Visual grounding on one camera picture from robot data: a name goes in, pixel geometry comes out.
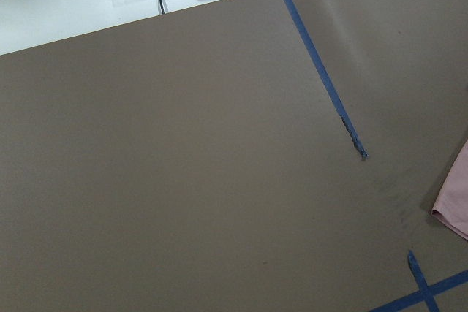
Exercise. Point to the pink t-shirt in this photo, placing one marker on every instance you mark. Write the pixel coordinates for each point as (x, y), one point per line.
(450, 207)

